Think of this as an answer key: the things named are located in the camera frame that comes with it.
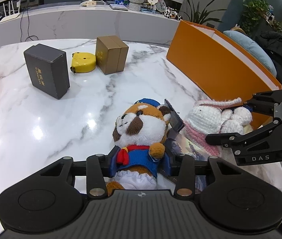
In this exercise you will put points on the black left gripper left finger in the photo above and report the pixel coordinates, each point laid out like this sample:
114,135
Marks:
98,167

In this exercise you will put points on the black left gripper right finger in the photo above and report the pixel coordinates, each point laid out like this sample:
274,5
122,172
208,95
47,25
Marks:
183,168

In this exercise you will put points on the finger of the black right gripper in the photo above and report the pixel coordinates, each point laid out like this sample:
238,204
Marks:
224,139
264,102

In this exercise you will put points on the white crochet bunny toy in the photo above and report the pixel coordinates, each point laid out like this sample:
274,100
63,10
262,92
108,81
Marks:
216,117

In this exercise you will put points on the illustrated card box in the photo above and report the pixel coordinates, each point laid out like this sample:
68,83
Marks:
177,145

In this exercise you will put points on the red panda plush toy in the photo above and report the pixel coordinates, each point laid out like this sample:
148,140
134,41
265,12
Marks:
140,133

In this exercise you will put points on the dark grey gift box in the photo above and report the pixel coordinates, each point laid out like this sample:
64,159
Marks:
48,69

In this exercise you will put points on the orange storage box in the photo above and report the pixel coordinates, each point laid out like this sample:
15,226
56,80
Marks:
218,65

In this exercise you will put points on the light blue cushion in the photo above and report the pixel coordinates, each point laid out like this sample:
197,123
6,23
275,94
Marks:
252,48

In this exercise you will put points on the green leafy vine plant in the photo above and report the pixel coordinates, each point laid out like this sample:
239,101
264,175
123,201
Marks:
254,11

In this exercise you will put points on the yellow tape measure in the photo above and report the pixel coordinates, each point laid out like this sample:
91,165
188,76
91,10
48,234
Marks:
83,62

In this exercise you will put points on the potted long-leaf plant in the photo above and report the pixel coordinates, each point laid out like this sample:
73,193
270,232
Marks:
200,16

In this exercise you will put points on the brown cardboard box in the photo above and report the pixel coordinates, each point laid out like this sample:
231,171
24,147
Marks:
111,53

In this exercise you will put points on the white power strip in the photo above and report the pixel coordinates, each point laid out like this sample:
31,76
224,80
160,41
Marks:
88,3

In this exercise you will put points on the white wifi router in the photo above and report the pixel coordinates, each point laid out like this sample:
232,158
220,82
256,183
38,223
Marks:
14,11

